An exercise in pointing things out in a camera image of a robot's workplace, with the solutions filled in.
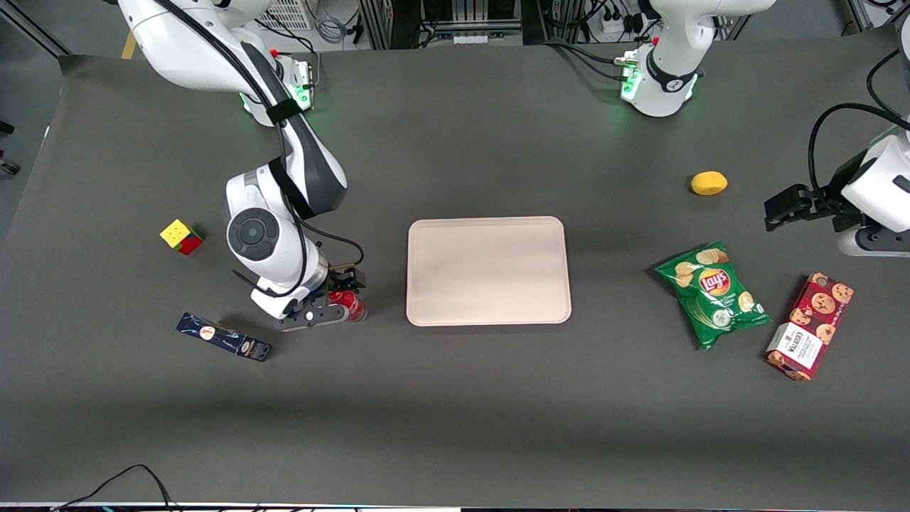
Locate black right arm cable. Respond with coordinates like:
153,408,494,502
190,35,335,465
153,0,365,299

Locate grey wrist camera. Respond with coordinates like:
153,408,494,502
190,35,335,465
837,226,910,258
276,304,350,332

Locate grey coiled cable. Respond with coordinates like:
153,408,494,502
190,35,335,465
313,0,350,45

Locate red coke bottle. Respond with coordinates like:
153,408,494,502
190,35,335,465
327,289,368,324

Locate black cable loop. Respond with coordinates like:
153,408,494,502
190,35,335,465
51,464,175,512

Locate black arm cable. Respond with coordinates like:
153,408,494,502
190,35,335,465
809,48,910,207
153,0,365,299

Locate red walkers cookie box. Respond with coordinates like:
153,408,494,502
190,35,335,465
765,272,855,383

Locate dark blue snack box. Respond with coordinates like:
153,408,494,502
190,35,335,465
176,312,273,363

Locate black floor stand foot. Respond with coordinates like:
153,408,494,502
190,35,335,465
0,119,20,176

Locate yellow lemon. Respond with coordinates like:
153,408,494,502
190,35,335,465
690,171,729,196

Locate white power strip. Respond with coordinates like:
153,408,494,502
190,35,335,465
599,11,642,38

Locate black base power cables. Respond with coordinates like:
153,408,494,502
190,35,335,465
539,39,638,84

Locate beige plastic tray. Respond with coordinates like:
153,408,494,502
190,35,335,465
406,216,572,327

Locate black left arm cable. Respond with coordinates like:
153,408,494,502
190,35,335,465
809,48,910,207

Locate dark grey table mat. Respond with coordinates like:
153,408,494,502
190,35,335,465
0,32,910,510

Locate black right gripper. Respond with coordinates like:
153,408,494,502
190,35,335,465
323,263,369,321

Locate colourful rubik's cube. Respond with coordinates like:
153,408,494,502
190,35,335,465
159,219,205,256

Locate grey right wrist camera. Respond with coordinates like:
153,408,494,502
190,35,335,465
276,304,350,332

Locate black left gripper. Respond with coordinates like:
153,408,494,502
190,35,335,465
765,151,869,232

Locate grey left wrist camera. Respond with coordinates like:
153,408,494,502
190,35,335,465
837,226,910,258

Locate white perforated box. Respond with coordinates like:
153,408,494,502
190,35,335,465
264,0,314,31

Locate aluminium frame rack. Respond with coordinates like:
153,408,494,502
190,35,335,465
358,0,542,50

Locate green lay's chips bag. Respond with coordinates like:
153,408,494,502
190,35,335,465
654,242,774,351

